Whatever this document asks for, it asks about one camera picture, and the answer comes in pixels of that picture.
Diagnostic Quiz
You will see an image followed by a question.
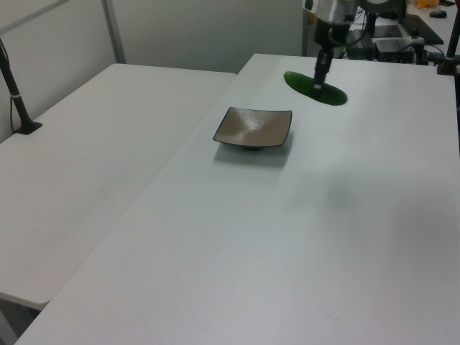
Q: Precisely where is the square brown ceramic plate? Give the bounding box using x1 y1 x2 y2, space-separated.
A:
212 106 293 152

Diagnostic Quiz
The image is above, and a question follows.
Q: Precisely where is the grey partition frame post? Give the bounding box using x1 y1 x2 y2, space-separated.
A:
101 0 127 65

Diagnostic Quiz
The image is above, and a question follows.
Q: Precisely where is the green cucumber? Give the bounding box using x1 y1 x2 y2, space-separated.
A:
283 70 349 107

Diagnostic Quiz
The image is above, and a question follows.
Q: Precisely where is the black camera stand clamp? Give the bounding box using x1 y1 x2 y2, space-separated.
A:
436 19 460 76

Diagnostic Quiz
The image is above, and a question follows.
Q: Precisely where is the black desk mat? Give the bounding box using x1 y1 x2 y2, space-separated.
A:
397 14 446 45

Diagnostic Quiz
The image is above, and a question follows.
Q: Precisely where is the white adjoining table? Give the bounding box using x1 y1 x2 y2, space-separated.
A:
0 63 238 312

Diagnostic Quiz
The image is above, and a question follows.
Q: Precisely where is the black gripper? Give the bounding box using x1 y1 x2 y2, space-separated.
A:
313 19 352 97

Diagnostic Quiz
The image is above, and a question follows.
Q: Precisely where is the black electronics box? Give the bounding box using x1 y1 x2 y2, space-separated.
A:
345 29 377 61

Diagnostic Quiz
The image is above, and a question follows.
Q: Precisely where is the black camera stand pole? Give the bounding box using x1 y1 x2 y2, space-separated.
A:
0 37 43 136

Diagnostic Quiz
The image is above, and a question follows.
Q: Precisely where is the silver electronics box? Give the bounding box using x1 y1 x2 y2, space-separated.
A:
373 37 426 65

